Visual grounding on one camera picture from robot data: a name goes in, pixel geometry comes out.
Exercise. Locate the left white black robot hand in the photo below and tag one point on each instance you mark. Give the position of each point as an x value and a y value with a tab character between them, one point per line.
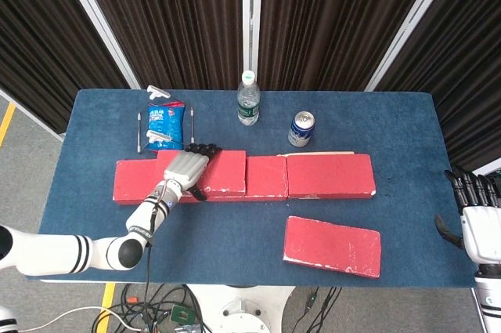
186	168

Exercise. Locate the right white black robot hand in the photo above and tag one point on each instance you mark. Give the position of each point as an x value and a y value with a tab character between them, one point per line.
483	231

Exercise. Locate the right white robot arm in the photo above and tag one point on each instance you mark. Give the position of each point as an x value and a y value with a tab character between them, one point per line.
489	297

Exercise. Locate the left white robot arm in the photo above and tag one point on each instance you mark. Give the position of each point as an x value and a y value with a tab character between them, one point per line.
47	252

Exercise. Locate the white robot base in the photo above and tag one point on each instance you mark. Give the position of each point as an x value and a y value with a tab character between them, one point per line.
238	309

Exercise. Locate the blue snack bag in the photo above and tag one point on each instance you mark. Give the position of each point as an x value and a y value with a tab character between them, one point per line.
164	121

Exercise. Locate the blue table cloth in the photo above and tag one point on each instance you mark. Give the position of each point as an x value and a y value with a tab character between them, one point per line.
235	239

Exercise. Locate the clear green-label water bottle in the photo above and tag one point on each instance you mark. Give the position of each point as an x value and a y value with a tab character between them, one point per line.
248	106

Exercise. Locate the blue white drink can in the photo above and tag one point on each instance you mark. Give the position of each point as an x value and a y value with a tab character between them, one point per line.
301	129

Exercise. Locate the small orange floor item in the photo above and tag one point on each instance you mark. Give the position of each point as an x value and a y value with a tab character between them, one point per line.
133	299

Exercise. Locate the green circuit board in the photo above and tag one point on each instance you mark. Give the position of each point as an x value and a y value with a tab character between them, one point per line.
182	314

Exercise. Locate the dark brown pleated curtain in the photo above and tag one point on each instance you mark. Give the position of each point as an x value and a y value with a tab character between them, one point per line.
176	15
39	35
321	15
477	55

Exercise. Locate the white divider base rail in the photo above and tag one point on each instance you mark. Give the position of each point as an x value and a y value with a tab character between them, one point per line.
31	113
481	168

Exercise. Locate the white divider post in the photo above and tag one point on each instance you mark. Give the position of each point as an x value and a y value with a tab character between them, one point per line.
98	23
415	23
250	15

